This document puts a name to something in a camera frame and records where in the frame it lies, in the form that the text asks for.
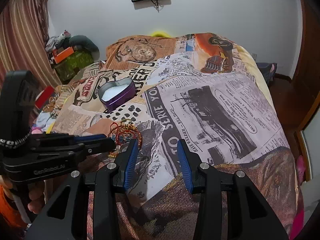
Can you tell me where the pink cloth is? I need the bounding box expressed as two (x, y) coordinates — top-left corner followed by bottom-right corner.
(289, 155), (306, 240)

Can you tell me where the dark grey pillow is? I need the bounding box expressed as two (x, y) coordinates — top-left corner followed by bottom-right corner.
(68, 35), (99, 53)

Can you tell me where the left hand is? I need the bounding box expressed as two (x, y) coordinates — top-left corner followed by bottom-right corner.
(1, 176), (45, 214)

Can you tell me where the yellow cloth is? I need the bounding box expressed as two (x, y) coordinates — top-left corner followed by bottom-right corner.
(151, 31), (171, 38)

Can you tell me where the brown wooden door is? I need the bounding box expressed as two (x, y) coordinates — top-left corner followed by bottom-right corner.
(293, 0), (319, 181)

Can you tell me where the newspaper print bed blanket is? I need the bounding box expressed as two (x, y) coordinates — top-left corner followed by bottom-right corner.
(53, 33), (297, 239)

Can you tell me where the purple heart-shaped tin box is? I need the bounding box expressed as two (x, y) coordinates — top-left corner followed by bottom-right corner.
(98, 77), (136, 112)

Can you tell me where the striped brown curtain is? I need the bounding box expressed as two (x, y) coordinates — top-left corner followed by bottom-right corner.
(1, 0), (61, 88)

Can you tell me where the green patterned box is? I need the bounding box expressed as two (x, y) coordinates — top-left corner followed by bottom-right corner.
(54, 50), (93, 82)

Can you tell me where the red gold bangle pile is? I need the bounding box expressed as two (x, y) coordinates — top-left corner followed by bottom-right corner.
(107, 119), (143, 158)

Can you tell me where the orange box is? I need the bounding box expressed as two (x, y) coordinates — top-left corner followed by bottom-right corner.
(53, 47), (74, 64)

